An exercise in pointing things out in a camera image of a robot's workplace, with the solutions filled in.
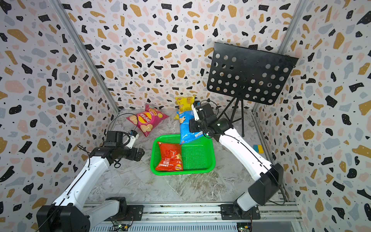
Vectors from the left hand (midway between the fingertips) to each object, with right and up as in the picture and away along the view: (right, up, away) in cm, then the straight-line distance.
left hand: (137, 149), depth 82 cm
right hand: (+30, +15, -6) cm, 34 cm away
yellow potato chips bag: (+25, +30, +30) cm, 49 cm away
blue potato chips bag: (+28, +8, -6) cm, 30 cm away
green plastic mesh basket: (+35, -6, +13) cm, 38 cm away
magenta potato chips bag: (0, +18, +21) cm, 28 cm away
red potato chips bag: (+18, -6, +5) cm, 20 cm away
